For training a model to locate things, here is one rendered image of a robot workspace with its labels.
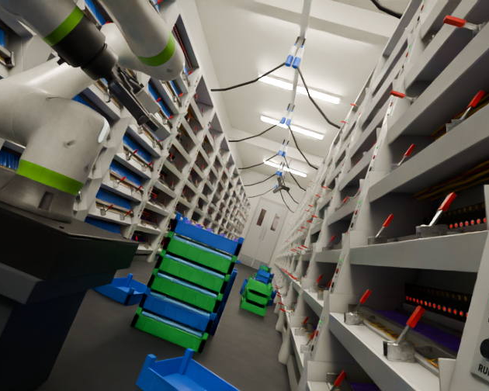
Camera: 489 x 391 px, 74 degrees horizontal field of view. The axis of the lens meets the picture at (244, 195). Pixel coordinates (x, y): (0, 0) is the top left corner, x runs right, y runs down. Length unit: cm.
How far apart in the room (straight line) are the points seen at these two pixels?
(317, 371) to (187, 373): 41
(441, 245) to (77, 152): 67
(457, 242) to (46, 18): 73
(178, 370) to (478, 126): 101
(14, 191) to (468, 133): 79
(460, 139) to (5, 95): 86
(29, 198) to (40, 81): 31
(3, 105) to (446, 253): 84
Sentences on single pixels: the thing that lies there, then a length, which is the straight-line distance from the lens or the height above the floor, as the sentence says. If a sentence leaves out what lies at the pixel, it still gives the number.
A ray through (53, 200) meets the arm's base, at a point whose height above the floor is 39.
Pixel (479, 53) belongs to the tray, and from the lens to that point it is 73.
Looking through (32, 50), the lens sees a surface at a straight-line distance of 150.
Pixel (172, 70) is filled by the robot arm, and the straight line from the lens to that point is 104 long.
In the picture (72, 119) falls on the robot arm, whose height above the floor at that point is 56.
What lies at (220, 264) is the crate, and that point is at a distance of 134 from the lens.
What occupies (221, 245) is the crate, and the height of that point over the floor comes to 42.
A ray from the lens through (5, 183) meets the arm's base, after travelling 81.
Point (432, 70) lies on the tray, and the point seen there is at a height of 113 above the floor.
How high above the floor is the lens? 44
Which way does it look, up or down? 9 degrees up
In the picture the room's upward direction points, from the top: 21 degrees clockwise
